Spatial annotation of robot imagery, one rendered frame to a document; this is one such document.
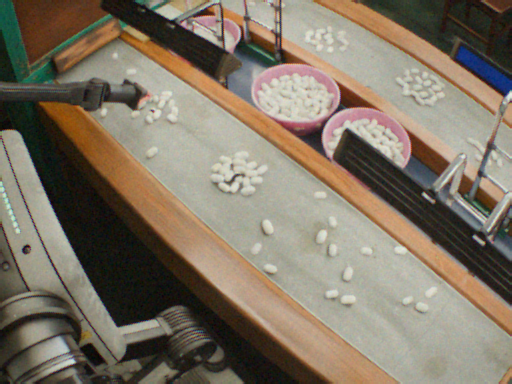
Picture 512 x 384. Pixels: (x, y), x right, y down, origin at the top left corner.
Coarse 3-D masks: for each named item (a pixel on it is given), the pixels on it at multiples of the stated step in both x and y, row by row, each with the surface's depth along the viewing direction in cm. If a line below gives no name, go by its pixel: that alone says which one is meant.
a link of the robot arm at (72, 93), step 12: (0, 84) 131; (12, 84) 134; (24, 84) 137; (36, 84) 139; (48, 84) 142; (60, 84) 145; (72, 84) 145; (84, 84) 146; (0, 96) 131; (12, 96) 134; (24, 96) 136; (36, 96) 138; (48, 96) 141; (60, 96) 143; (72, 96) 145; (84, 96) 149; (96, 96) 149
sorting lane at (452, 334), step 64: (128, 64) 194; (128, 128) 174; (192, 128) 173; (192, 192) 159; (256, 192) 158; (256, 256) 147; (320, 256) 146; (384, 256) 145; (320, 320) 135; (384, 320) 134; (448, 320) 132
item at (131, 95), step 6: (126, 78) 165; (120, 84) 159; (126, 84) 161; (132, 84) 163; (126, 90) 159; (132, 90) 161; (138, 90) 161; (126, 96) 159; (132, 96) 161; (138, 96) 161; (120, 102) 160; (126, 102) 162; (132, 102) 163; (138, 102) 161; (132, 108) 163
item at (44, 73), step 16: (0, 64) 193; (48, 64) 185; (0, 80) 222; (32, 80) 183; (16, 112) 222; (32, 112) 193; (16, 128) 248; (32, 128) 200; (32, 144) 232; (48, 144) 214; (32, 160) 251; (48, 160) 219; (48, 176) 230; (64, 176) 233; (64, 192) 238; (64, 208) 244
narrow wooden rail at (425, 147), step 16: (224, 16) 205; (240, 16) 205; (240, 32) 204; (256, 32) 198; (272, 48) 196; (288, 48) 191; (304, 64) 188; (320, 64) 186; (336, 80) 181; (352, 80) 181; (352, 96) 180; (368, 96) 177; (384, 112) 173; (400, 112) 172; (416, 128) 168; (416, 144) 169; (432, 144) 164; (432, 160) 167; (448, 160) 161; (464, 176) 158; (464, 192) 162; (480, 192) 155; (496, 192) 153
